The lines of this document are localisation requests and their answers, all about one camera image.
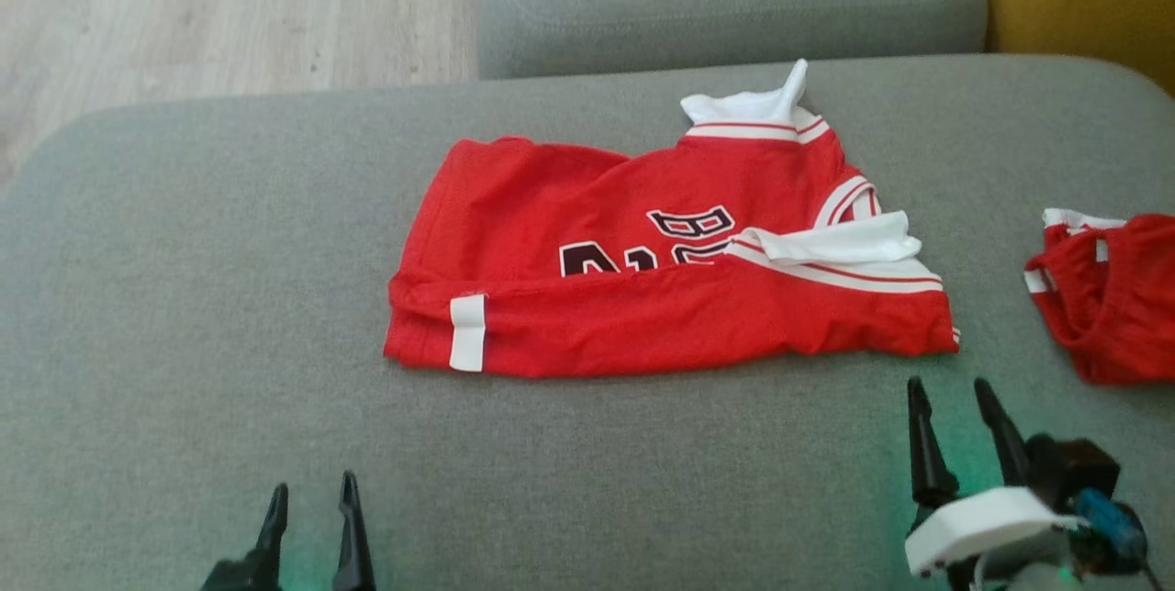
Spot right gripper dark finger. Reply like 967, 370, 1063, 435
973, 377, 1040, 489
906, 376, 961, 509

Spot red shorts with white stripes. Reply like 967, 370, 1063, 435
1023, 207, 1175, 386

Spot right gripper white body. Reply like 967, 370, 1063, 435
903, 485, 1086, 591

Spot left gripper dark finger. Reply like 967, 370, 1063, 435
331, 470, 376, 591
252, 483, 291, 591

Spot grey fabric sofa seat cushion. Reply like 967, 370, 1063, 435
0, 54, 1175, 591

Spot red basketball jersey with lettering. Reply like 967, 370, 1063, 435
383, 58, 962, 380

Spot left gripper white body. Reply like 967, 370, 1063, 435
199, 553, 268, 591

